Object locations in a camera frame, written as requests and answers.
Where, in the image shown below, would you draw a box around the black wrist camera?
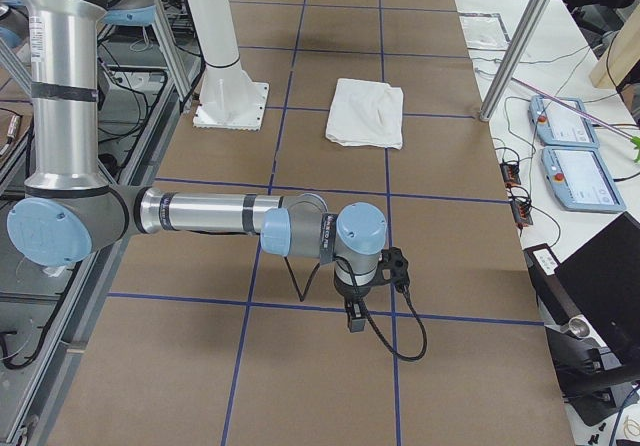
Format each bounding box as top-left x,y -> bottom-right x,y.
379,247 -> 410,294

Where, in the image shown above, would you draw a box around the metal reacher grabber stick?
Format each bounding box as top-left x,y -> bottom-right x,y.
511,77 -> 639,163

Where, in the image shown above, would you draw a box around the white central mounting column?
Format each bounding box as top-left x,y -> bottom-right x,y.
188,0 -> 269,131

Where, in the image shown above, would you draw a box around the upper blue teach pendant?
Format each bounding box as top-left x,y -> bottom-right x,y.
529,95 -> 599,149

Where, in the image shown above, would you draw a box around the clear plastic bag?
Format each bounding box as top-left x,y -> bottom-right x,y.
459,12 -> 510,51

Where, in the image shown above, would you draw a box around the upper orange relay board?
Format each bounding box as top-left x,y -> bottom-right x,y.
500,161 -> 522,188

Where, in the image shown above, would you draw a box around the white long-sleeve printed shirt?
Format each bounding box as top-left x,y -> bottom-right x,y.
325,78 -> 404,150

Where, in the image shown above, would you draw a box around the lower blue teach pendant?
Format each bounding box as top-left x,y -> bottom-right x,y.
541,146 -> 626,213

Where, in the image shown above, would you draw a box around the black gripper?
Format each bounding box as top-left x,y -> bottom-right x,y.
334,276 -> 375,332

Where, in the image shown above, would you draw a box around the orange relay board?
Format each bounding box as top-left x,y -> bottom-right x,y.
500,161 -> 522,188
510,198 -> 533,229

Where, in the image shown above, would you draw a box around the aluminium frame post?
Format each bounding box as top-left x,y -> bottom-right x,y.
479,0 -> 550,122

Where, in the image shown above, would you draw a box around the blue teach pendant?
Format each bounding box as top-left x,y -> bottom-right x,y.
541,146 -> 626,213
529,95 -> 599,149

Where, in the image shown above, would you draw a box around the black monitor on stand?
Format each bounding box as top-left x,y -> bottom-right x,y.
546,213 -> 639,426

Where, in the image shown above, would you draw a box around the black power brick white label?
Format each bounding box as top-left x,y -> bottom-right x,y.
523,243 -> 580,325

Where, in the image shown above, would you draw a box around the lower orange relay board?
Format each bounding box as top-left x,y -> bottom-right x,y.
510,198 -> 533,229

